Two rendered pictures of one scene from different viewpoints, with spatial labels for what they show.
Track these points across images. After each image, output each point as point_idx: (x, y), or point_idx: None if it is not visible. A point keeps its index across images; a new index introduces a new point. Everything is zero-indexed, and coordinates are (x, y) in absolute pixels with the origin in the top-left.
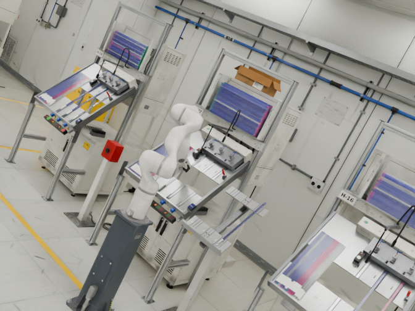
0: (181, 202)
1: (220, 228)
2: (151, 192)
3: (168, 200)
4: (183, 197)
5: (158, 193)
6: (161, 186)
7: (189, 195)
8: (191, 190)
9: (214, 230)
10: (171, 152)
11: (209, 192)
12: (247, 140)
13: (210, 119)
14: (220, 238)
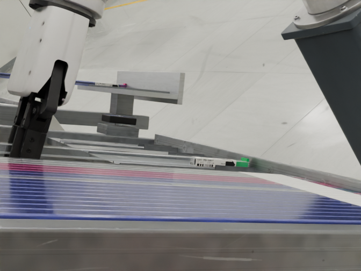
0: (144, 148)
1: (69, 109)
2: None
3: (201, 143)
4: (124, 149)
5: (242, 152)
6: (216, 158)
7: (95, 146)
8: (71, 145)
9: (89, 112)
10: None
11: (6, 126)
12: None
13: None
14: (96, 85)
